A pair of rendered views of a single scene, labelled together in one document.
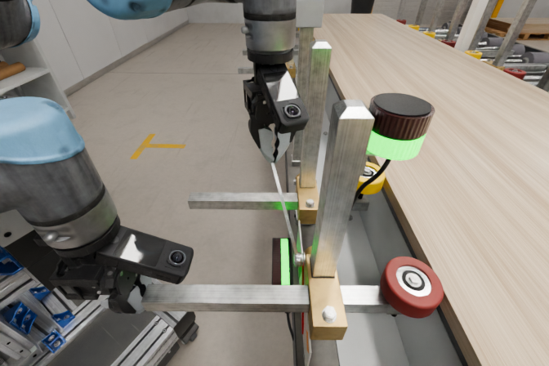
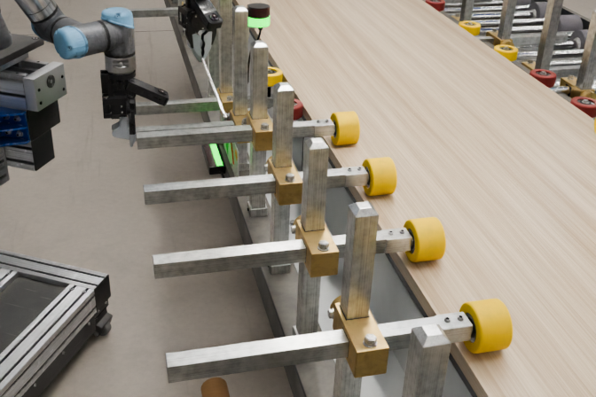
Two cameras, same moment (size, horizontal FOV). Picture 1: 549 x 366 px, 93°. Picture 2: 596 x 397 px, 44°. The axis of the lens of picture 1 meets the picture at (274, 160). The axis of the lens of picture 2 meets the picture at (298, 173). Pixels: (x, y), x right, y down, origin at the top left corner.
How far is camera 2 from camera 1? 1.68 m
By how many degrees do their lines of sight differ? 16
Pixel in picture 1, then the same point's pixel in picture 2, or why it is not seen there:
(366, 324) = not seen: hidden behind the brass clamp
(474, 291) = (318, 105)
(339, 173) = (239, 37)
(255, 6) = not seen: outside the picture
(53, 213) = (126, 51)
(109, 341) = (21, 309)
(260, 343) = (191, 327)
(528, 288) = (347, 103)
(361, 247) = not seen: hidden behind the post
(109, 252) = (133, 82)
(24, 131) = (129, 16)
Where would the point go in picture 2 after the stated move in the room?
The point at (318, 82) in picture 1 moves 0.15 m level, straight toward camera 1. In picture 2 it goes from (225, 5) to (225, 21)
